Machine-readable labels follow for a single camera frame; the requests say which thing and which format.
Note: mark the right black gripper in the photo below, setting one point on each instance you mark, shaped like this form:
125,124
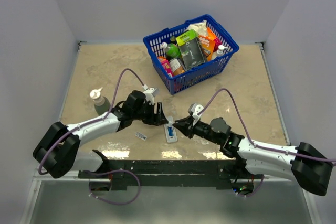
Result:
186,126

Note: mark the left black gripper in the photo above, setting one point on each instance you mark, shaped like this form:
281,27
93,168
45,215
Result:
157,119

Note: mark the blue battery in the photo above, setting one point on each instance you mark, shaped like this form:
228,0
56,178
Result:
171,132

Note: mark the white remote control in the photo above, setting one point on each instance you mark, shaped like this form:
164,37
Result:
170,122

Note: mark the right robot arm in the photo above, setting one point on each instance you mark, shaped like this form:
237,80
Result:
303,163

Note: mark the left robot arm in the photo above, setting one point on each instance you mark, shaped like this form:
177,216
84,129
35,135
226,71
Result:
58,149

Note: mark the brown labelled jar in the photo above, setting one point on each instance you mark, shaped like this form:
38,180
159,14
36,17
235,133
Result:
176,66

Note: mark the pink box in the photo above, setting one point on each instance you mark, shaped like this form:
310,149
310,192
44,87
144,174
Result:
166,65

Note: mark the blue plastic shopping basket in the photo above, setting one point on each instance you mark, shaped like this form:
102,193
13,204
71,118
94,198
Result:
198,68

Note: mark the dark green sauce bottle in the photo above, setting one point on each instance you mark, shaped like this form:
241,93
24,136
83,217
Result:
101,103

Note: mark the green grey razor box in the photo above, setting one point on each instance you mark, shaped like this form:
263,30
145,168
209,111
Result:
190,49

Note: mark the white pump bottle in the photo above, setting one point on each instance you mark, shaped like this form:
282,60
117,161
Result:
219,52

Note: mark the dark small bottle cap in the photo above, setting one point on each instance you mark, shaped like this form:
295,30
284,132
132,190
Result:
173,39

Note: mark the orange razor pack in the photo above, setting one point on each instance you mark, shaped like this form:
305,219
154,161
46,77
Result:
208,43

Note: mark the beige paper bag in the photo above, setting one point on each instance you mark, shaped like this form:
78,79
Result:
200,28

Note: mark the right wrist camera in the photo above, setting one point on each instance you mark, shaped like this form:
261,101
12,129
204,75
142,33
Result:
196,111

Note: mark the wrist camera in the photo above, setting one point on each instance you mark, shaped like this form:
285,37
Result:
150,93
196,111

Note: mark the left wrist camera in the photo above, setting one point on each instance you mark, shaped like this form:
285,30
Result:
150,93

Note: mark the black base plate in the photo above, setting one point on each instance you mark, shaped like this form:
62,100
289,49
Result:
221,174

